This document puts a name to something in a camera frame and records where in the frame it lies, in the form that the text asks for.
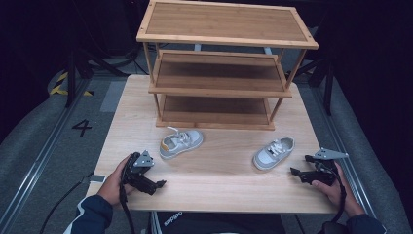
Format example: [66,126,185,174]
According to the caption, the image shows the black cable on floor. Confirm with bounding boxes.
[39,175,95,234]

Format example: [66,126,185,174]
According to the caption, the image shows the grey sneaker with orange heel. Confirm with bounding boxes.
[159,126,205,160]

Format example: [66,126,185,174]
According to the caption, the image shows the yellow and black hazard tape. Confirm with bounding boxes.
[49,71,95,98]

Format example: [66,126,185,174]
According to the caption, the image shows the person's left hand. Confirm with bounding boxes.
[96,155,137,207]

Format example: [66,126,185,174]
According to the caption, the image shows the grey and white sneaker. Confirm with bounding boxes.
[252,136,296,172]

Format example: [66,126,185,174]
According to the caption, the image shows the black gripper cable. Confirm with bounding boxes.
[319,162,348,224]
[118,181,136,234]

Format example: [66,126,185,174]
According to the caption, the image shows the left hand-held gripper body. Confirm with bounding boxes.
[121,149,159,196]

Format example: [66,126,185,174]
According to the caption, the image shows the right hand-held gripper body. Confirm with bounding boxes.
[304,147,350,188]

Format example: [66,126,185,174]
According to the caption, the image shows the person's right hand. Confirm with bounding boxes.
[310,161,366,218]

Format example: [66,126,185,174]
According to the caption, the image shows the metal floor rail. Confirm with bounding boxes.
[311,82,378,219]
[0,77,93,230]

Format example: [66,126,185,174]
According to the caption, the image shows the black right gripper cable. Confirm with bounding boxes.
[319,162,348,224]

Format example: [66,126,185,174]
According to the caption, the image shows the person's dark clothing with logo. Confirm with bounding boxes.
[149,211,287,234]

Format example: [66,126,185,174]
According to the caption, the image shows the black metal stand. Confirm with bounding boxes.
[296,48,336,117]
[63,38,140,109]

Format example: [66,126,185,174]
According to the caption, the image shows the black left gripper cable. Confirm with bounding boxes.
[118,181,136,234]

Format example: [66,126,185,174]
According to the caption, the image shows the three-tier wooden shoe rack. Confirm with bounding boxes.
[135,0,319,132]

